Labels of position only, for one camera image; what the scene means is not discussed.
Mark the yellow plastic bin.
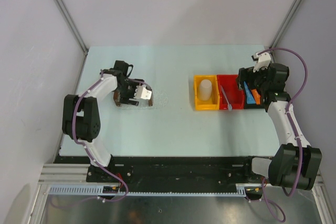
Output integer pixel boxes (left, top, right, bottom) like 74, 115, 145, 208
194, 75, 220, 111

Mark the white paper cup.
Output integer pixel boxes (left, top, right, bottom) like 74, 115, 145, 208
199, 79, 212, 101

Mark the aluminium frame post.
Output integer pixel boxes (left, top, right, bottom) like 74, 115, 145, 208
269, 0, 304, 48
54, 0, 88, 55

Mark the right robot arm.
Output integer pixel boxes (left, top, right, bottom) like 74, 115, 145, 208
236, 63, 322, 190

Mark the left aluminium frame post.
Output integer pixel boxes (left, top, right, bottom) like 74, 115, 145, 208
54, 0, 88, 55

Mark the black plastic bin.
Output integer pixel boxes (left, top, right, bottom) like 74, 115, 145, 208
236, 77, 264, 109

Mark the grey toothbrush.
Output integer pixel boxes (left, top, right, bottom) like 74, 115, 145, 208
220, 86, 233, 111

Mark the red plastic bin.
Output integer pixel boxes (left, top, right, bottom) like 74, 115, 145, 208
217, 74, 245, 110

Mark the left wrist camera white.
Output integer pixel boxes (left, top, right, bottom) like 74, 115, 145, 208
133, 85, 152, 100

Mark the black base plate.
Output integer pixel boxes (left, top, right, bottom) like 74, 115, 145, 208
54, 155, 281, 189

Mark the brown block with hole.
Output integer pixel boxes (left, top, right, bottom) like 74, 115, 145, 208
113, 91, 121, 107

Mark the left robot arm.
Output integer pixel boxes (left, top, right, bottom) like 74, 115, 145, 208
62, 60, 153, 182

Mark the blue toothpaste tube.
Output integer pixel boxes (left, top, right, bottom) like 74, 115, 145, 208
244, 82, 256, 104

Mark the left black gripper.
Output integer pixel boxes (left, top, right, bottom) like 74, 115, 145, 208
117, 79, 144, 106

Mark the grey cable duct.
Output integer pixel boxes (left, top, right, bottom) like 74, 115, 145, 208
47, 184, 249, 197

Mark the right aluminium frame post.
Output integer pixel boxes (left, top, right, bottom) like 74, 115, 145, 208
269, 0, 304, 48

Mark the clear plastic tray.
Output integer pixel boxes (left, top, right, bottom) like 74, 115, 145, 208
117, 90, 168, 110

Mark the brown wooden block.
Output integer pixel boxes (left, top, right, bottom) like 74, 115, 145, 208
148, 95, 153, 107

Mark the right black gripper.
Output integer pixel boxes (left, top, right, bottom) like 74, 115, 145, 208
235, 63, 270, 91

